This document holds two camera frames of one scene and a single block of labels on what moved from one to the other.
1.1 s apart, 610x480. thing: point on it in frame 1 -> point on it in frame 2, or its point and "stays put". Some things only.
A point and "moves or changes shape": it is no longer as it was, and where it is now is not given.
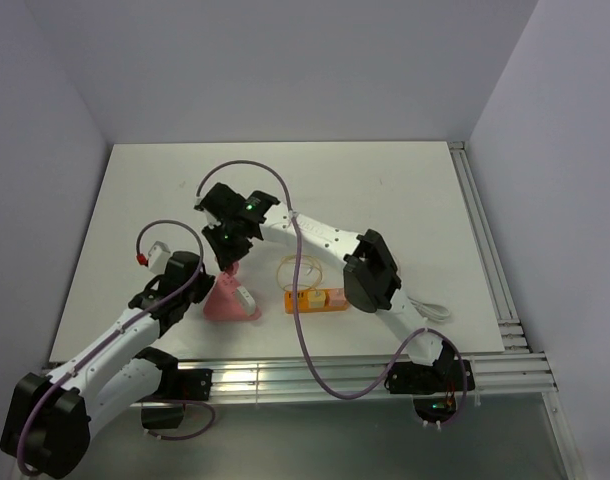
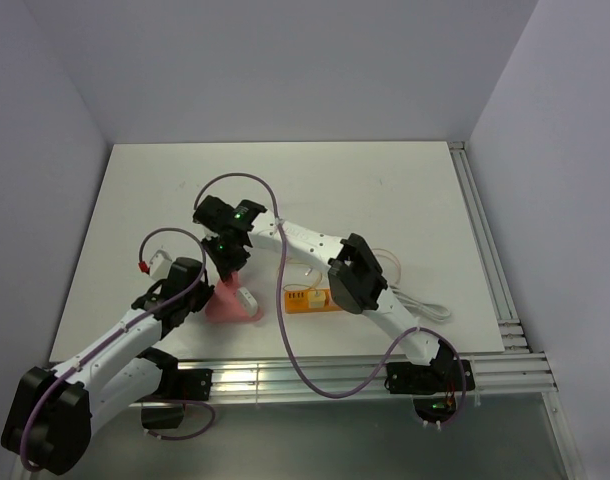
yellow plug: (316, 299) stays put
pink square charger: (232, 270) moves or changes shape
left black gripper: (206, 283) stays put
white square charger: (247, 300) stays put
